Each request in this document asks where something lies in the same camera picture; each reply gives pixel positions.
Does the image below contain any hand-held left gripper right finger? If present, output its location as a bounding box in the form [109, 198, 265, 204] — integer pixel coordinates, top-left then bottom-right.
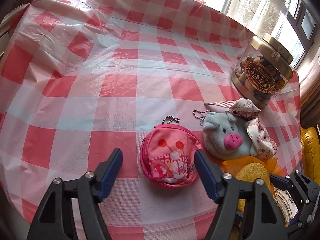
[194, 150, 287, 240]

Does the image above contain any pink round coin purse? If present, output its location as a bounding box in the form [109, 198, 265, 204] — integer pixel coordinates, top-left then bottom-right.
[139, 116, 202, 190]

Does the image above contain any clear jar with gold lid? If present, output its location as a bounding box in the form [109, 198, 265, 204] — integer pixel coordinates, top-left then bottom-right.
[230, 33, 293, 110]

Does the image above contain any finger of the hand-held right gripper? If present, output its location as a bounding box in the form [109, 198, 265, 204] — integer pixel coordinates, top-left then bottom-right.
[269, 170, 320, 205]
[285, 202, 319, 234]

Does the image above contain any white lace curtain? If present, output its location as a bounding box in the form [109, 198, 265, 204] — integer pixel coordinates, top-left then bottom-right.
[224, 0, 294, 45]

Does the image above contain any floral cloth pouch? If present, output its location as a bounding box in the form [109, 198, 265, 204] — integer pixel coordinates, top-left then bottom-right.
[204, 98, 278, 161]

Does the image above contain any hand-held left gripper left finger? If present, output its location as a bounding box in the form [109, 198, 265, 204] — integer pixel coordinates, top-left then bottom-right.
[26, 149, 123, 240]

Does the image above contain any dark window frame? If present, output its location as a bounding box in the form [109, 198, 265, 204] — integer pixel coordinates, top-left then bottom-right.
[285, 0, 319, 68]

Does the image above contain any yellow inflatable cushion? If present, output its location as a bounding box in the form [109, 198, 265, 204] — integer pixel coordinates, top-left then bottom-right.
[299, 127, 320, 183]

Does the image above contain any red checked plastic tablecloth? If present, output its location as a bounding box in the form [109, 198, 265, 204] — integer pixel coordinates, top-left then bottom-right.
[0, 0, 302, 240]

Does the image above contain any pink patterned drape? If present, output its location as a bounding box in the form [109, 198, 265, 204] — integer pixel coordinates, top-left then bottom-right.
[297, 52, 320, 130]

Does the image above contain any grey pig plush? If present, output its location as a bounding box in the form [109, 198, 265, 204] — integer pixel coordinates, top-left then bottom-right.
[192, 109, 258, 160]

